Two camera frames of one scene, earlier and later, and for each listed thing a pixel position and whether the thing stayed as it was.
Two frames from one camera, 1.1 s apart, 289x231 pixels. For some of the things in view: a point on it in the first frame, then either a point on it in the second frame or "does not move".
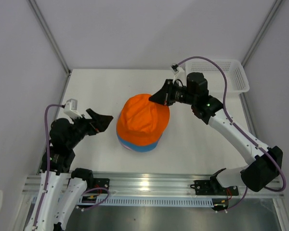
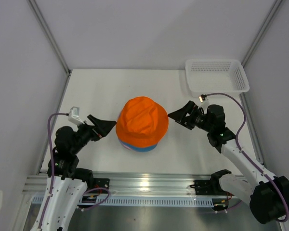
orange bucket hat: x=141 y=121 does not move
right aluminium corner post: x=266 y=23 does not move
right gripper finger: x=159 y=96 to x=181 y=113
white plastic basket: x=236 y=79 does not move
